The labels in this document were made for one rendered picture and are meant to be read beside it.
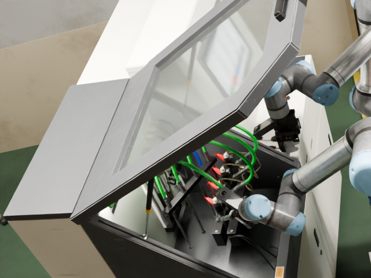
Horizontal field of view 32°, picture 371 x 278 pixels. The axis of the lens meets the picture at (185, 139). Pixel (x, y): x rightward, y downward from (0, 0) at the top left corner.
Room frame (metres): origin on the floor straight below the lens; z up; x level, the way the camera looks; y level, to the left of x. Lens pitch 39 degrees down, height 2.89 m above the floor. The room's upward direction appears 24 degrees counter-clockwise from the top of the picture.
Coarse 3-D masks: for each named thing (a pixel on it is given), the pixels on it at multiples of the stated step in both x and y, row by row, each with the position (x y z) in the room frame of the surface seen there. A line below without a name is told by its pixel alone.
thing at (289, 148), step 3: (285, 141) 1.69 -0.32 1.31; (288, 141) 1.69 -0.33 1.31; (285, 144) 1.69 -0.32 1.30; (288, 144) 1.69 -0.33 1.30; (285, 147) 1.69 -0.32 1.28; (288, 147) 1.69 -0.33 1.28; (291, 147) 1.68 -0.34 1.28; (294, 147) 1.68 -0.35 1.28; (297, 147) 1.68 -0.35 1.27; (285, 150) 1.69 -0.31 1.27; (288, 150) 1.69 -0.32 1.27; (291, 150) 1.69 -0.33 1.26; (294, 150) 1.68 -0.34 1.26; (297, 150) 1.68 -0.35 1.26; (285, 153) 1.69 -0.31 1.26; (288, 153) 1.69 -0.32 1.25
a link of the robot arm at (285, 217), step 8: (280, 200) 1.37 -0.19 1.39; (288, 200) 1.35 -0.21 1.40; (296, 200) 1.35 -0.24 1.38; (280, 208) 1.32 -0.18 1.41; (288, 208) 1.32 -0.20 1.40; (296, 208) 1.33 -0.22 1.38; (272, 216) 1.31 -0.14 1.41; (280, 216) 1.30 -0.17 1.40; (288, 216) 1.30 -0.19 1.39; (296, 216) 1.29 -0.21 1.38; (304, 216) 1.30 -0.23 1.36; (272, 224) 1.30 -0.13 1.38; (280, 224) 1.29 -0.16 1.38; (288, 224) 1.28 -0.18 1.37; (296, 224) 1.28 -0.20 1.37; (304, 224) 1.27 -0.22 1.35; (288, 232) 1.28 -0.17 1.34; (296, 232) 1.27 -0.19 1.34
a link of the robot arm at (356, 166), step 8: (368, 128) 1.22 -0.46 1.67; (360, 136) 1.21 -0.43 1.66; (368, 136) 1.19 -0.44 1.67; (360, 144) 1.19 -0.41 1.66; (368, 144) 1.17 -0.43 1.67; (352, 152) 1.20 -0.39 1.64; (360, 152) 1.15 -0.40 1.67; (368, 152) 1.14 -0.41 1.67; (352, 160) 1.16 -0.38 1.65; (360, 160) 1.13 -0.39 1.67; (368, 160) 1.12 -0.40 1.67; (352, 168) 1.14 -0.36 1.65; (360, 168) 1.12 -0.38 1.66; (368, 168) 1.10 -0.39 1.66; (352, 176) 1.13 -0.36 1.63; (360, 176) 1.11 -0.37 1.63; (368, 176) 1.10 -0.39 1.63; (352, 184) 1.13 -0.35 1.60; (360, 184) 1.11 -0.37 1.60; (368, 184) 1.10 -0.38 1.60; (360, 192) 1.11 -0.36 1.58; (368, 192) 1.10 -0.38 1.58
